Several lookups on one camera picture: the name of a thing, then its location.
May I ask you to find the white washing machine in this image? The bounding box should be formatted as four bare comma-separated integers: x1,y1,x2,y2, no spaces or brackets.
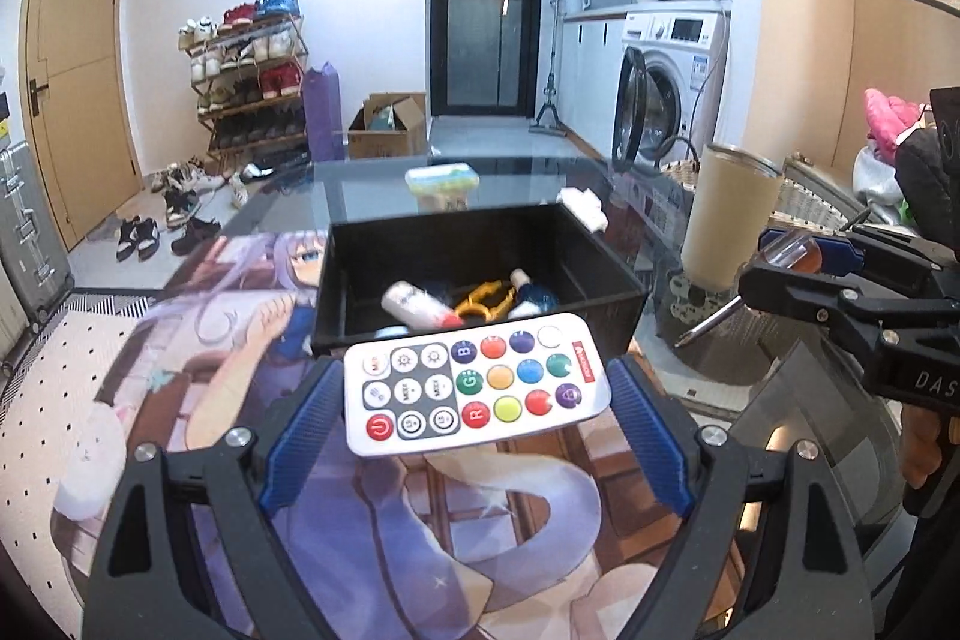
610,0,731,167

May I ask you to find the wooden entrance door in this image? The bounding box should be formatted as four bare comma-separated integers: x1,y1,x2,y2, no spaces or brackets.
20,0,142,248

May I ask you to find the black cardboard box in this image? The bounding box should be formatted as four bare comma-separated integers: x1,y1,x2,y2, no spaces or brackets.
311,203,647,359

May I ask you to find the person's right hand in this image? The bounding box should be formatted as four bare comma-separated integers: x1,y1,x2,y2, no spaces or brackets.
900,404,942,489

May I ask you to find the amber handle screwdriver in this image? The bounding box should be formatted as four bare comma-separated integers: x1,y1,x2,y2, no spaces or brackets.
674,250,793,349

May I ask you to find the white crumpled cloth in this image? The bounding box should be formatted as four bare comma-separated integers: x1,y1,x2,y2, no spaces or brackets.
556,187,608,234

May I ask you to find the open cardboard box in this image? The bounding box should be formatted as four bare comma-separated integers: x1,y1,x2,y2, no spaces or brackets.
347,92,428,159

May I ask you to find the shoe rack with shoes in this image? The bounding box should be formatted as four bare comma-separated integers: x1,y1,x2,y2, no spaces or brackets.
178,0,309,164

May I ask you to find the blue liquid bottle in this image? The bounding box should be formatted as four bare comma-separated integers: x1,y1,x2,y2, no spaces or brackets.
508,268,560,320

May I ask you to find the white glue bottle orange cap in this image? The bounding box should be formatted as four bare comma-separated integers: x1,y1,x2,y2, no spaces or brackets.
381,281,464,331

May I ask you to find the wicker basket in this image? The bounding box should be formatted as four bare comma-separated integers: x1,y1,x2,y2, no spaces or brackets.
656,143,869,247

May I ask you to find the purple bag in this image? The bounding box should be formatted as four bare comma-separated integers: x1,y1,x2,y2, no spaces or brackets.
302,62,345,163

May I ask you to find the white remote control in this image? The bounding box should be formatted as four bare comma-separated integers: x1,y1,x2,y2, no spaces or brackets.
343,312,612,458

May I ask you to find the green tissue pack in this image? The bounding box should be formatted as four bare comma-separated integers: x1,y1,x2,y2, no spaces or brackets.
405,163,480,198

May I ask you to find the silver suitcase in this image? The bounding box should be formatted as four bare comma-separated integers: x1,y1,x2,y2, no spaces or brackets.
2,142,73,331

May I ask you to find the anime print desk mat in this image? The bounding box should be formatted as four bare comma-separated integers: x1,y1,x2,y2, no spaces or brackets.
52,232,680,638

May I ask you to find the beige cylindrical tumbler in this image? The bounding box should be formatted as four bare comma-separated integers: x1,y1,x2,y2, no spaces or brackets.
680,143,784,292

